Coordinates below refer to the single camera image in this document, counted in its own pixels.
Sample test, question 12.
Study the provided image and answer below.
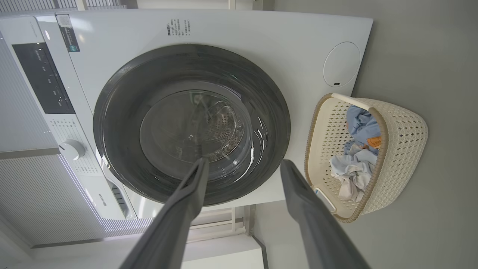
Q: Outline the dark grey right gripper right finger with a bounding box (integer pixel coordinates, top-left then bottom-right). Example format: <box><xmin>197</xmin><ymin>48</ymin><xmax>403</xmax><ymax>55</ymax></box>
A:
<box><xmin>280</xmin><ymin>160</ymin><xmax>370</xmax><ymax>269</ymax></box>

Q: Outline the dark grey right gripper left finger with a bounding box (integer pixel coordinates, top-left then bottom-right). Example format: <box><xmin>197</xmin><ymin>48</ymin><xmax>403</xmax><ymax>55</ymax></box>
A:
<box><xmin>119</xmin><ymin>158</ymin><xmax>209</xmax><ymax>269</ymax></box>

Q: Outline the pale white garment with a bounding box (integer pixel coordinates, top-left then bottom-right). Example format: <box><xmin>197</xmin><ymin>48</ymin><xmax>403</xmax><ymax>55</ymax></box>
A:
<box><xmin>330</xmin><ymin>144</ymin><xmax>378</xmax><ymax>203</ymax></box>

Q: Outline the dark round glass washer door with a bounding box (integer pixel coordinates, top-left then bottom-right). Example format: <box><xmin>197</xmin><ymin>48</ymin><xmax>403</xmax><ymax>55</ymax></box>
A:
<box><xmin>93</xmin><ymin>44</ymin><xmax>291</xmax><ymax>207</ymax></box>

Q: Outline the steel perforated washer drum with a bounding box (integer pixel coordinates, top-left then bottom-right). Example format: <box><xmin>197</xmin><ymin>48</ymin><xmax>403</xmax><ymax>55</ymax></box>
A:
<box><xmin>179</xmin><ymin>92</ymin><xmax>249</xmax><ymax>163</ymax></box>

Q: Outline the white plastic control dial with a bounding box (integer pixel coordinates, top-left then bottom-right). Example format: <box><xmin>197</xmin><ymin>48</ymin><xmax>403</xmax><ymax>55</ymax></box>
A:
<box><xmin>59</xmin><ymin>139</ymin><xmax>86</xmax><ymax>161</ymax></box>

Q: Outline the white front-load washing machine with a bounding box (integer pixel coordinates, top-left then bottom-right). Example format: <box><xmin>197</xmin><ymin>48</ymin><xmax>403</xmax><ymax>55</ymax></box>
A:
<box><xmin>0</xmin><ymin>8</ymin><xmax>374</xmax><ymax>221</ymax></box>

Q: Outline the dark label sticker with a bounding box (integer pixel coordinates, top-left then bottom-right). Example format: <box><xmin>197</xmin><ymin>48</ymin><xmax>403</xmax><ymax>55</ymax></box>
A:
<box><xmin>55</xmin><ymin>14</ymin><xmax>81</xmax><ymax>53</ymax></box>

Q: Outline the white metal railing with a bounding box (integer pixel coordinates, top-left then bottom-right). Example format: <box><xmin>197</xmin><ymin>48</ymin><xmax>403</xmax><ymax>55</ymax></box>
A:
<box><xmin>187</xmin><ymin>207</ymin><xmax>249</xmax><ymax>243</ymax></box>

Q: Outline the cream perforated laundry basket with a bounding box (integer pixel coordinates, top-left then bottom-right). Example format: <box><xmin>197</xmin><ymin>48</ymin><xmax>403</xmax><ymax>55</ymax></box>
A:
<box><xmin>304</xmin><ymin>93</ymin><xmax>429</xmax><ymax>224</ymax></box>

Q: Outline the round white filter cover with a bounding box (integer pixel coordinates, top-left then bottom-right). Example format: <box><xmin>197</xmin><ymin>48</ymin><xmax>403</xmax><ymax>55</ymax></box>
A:
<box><xmin>323</xmin><ymin>41</ymin><xmax>361</xmax><ymax>88</ymax></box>

